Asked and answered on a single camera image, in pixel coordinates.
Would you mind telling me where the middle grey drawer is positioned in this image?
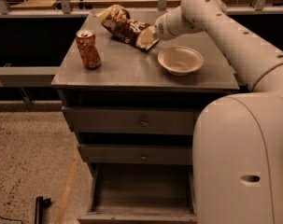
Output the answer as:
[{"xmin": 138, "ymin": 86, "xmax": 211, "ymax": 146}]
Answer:
[{"xmin": 78, "ymin": 144, "xmax": 192, "ymax": 165}]

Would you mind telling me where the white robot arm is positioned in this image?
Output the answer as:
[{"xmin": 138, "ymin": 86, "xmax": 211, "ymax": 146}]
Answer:
[{"xmin": 156, "ymin": 0, "xmax": 283, "ymax": 224}]

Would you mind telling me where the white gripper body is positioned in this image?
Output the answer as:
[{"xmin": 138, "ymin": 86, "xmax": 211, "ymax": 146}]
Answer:
[{"xmin": 155, "ymin": 7, "xmax": 202, "ymax": 40}]

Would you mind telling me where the grey drawer cabinet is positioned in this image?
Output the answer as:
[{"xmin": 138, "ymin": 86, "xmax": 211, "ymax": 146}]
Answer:
[{"xmin": 50, "ymin": 9, "xmax": 240, "ymax": 224}]

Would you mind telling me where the white paper bowl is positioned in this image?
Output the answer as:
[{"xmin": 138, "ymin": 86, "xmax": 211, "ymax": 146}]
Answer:
[{"xmin": 158, "ymin": 46, "xmax": 204, "ymax": 76}]

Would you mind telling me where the open bottom grey drawer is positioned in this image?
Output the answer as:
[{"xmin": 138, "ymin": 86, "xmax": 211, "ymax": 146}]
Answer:
[{"xmin": 78, "ymin": 164, "xmax": 197, "ymax": 224}]

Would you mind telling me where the black floor post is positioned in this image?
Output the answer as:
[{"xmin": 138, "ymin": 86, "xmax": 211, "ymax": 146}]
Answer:
[{"xmin": 35, "ymin": 196, "xmax": 51, "ymax": 224}]

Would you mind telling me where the orange soda can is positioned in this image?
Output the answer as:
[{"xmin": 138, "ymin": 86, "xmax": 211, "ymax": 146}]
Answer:
[{"xmin": 76, "ymin": 29, "xmax": 101, "ymax": 69}]

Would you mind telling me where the grey metal railing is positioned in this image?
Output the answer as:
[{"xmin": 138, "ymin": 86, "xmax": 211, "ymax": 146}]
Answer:
[{"xmin": 0, "ymin": 0, "xmax": 283, "ymax": 87}]

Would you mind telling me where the black floor cable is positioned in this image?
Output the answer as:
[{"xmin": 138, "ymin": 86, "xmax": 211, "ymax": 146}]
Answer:
[{"xmin": 0, "ymin": 207, "xmax": 25, "ymax": 224}]

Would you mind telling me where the top grey drawer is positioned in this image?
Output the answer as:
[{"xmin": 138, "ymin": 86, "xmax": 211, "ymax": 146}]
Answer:
[{"xmin": 63, "ymin": 106, "xmax": 194, "ymax": 135}]

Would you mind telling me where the brown chip bag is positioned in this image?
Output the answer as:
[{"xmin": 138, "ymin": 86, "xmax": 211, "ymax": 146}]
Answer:
[{"xmin": 96, "ymin": 5, "xmax": 159, "ymax": 50}]

